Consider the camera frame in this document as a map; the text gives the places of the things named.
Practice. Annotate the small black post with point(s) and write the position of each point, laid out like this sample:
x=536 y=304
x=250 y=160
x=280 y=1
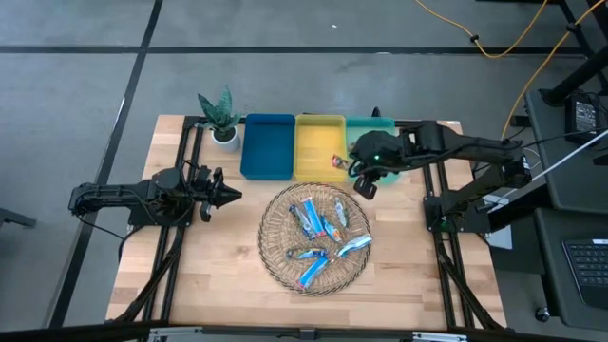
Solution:
x=376 y=112

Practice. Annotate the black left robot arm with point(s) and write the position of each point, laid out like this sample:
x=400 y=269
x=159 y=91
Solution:
x=109 y=199

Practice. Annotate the grey chair leg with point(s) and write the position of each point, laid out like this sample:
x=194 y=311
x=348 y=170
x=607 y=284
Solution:
x=14 y=217

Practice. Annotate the black desk base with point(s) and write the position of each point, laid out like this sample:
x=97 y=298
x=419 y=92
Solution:
x=570 y=81

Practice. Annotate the teal plastic bin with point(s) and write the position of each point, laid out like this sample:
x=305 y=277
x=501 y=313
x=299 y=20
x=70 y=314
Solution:
x=368 y=124

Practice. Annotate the black caster wheel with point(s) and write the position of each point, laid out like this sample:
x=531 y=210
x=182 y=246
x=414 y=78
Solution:
x=541 y=314

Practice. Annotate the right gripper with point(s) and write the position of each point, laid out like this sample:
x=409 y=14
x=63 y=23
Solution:
x=380 y=149

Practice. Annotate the snake plant in white pot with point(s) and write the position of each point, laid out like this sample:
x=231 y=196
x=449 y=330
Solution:
x=227 y=141

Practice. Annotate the navy blue granola bar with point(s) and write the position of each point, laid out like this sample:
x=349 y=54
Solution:
x=306 y=253
x=302 y=221

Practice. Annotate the silver metal bracket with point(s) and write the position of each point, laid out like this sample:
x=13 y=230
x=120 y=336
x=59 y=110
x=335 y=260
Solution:
x=439 y=337
x=176 y=332

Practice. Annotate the black computer keyboard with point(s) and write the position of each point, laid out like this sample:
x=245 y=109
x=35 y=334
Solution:
x=589 y=271

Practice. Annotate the green white granola bar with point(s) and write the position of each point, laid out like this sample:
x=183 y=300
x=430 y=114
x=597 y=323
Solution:
x=340 y=211

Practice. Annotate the yellow plastic bin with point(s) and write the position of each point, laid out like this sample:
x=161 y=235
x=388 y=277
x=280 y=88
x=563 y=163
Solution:
x=316 y=147

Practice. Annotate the white paper sheet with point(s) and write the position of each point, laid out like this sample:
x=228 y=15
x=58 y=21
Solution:
x=499 y=237

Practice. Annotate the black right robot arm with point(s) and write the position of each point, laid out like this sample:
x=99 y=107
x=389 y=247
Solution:
x=475 y=145

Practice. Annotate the dark blue plastic bin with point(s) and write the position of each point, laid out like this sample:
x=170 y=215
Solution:
x=266 y=152

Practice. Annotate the black aluminium rig frame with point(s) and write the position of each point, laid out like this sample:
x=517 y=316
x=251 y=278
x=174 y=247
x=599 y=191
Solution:
x=237 y=329

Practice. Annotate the dark grey desk with keyboard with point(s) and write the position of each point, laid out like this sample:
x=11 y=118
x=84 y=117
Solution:
x=553 y=266

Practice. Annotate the red green granola bar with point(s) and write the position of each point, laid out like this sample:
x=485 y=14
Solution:
x=331 y=229
x=339 y=162

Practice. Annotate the round woven wicker tray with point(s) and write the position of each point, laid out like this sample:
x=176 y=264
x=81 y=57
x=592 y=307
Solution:
x=280 y=228

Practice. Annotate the black power adapter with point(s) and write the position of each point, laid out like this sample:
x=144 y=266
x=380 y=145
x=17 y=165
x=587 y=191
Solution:
x=583 y=116

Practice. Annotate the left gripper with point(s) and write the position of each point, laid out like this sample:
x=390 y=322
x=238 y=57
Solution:
x=207 y=187

